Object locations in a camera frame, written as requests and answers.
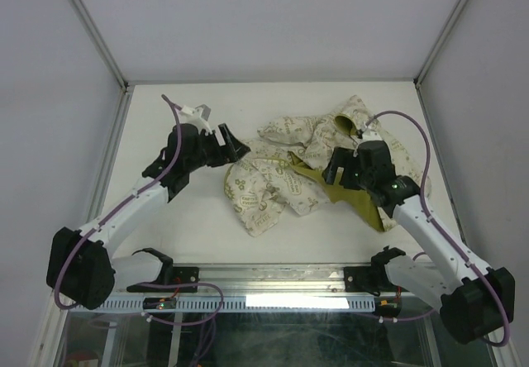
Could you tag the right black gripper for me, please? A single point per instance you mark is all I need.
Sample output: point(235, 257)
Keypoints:
point(343, 158)

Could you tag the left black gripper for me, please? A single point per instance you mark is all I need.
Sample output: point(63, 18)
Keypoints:
point(231, 153)

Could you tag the cream patterned hooded jacket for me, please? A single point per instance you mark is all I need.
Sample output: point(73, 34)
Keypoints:
point(284, 169)

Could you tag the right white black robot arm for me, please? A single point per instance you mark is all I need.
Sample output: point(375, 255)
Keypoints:
point(471, 297)

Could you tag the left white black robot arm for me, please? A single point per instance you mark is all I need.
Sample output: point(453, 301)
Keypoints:
point(83, 265)

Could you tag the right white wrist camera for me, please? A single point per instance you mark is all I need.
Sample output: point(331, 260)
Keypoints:
point(364, 133)

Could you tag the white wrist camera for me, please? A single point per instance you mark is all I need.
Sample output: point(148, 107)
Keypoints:
point(197, 116)
point(364, 133)

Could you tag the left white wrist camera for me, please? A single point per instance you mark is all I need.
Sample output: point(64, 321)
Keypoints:
point(197, 116)

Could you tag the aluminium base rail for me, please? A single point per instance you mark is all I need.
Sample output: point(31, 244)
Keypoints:
point(260, 278)

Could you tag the white slotted cable duct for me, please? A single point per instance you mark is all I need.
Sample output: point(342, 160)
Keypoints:
point(273, 302)

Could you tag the right aluminium frame post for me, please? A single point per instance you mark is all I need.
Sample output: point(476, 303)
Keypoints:
point(443, 36)

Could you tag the aluminium frame post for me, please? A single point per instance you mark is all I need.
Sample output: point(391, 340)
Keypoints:
point(99, 43)
point(443, 36)

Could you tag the left aluminium frame post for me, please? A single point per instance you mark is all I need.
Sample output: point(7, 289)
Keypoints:
point(99, 43)

